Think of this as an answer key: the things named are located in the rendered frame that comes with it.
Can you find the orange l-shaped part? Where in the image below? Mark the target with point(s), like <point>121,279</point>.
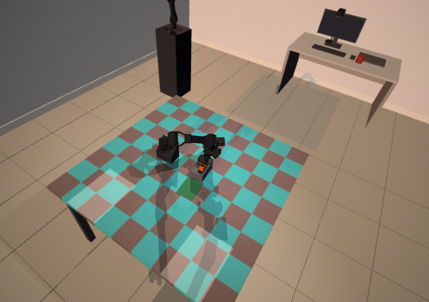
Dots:
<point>203,167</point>

